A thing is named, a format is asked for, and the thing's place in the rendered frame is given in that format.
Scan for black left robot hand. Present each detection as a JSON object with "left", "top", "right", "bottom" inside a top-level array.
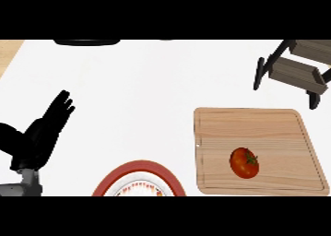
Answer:
[{"left": 0, "top": 89, "right": 78, "bottom": 172}]

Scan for wooden cutting board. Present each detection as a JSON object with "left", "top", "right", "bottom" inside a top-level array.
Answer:
[{"left": 193, "top": 106, "right": 331, "bottom": 196}]

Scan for red rimmed plate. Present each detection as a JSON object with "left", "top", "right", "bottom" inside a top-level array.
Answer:
[{"left": 92, "top": 159, "right": 187, "bottom": 197}]

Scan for black round object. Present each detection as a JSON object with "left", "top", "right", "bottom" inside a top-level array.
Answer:
[{"left": 53, "top": 39, "right": 122, "bottom": 47}]

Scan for red tomato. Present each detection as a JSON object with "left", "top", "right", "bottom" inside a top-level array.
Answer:
[{"left": 230, "top": 147, "right": 261, "bottom": 180}]

